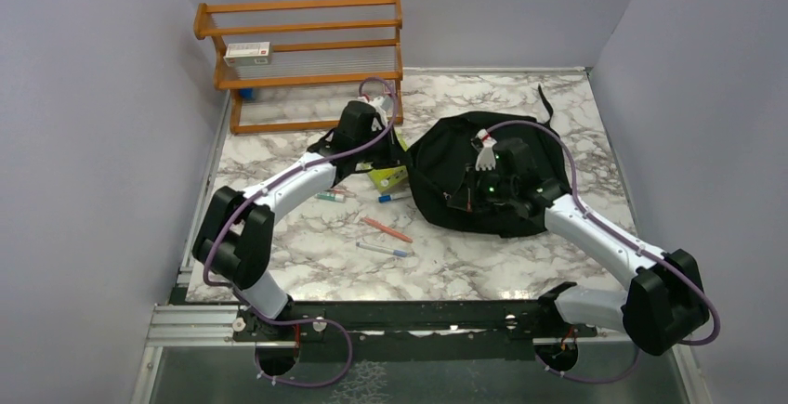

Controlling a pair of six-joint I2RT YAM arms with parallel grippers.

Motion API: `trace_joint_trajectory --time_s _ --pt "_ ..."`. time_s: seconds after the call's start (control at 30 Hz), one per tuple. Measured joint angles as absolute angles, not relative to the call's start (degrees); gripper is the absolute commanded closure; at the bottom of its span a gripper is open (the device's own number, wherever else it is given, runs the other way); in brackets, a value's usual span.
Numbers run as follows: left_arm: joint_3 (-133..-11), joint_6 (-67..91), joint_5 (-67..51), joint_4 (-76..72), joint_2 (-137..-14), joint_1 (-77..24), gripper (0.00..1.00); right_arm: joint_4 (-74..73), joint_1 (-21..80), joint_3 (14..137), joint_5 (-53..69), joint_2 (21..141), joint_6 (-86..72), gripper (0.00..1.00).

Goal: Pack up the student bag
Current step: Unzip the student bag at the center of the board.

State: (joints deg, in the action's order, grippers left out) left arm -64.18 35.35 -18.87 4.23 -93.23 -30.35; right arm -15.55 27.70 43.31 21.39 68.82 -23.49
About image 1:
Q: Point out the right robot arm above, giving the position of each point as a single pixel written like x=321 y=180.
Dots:
x=661 y=301

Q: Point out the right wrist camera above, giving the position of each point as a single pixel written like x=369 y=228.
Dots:
x=484 y=143

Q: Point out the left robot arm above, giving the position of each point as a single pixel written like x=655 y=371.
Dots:
x=235 y=238

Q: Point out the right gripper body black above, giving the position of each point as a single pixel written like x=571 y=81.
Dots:
x=486 y=188

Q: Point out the white blue marker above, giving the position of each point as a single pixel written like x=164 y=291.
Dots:
x=381 y=249

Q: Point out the white red box on shelf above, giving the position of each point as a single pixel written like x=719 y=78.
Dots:
x=247 y=54

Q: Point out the blue capped marker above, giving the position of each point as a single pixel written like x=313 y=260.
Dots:
x=395 y=196

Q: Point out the wooden shelf rack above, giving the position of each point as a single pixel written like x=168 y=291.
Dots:
x=341 y=42

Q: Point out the black mounting rail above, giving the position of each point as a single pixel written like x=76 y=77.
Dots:
x=398 y=331

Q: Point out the white green glue stick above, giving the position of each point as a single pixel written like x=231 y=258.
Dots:
x=331 y=196

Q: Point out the black student backpack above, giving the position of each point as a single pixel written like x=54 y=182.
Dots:
x=436 y=164

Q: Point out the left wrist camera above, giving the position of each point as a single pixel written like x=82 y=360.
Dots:
x=383 y=106

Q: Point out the yellow-green treehouse book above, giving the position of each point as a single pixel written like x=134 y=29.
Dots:
x=386 y=180

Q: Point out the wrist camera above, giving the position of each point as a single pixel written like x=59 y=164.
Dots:
x=484 y=143
x=383 y=106

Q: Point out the orange pen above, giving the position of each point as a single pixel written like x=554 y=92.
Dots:
x=387 y=230

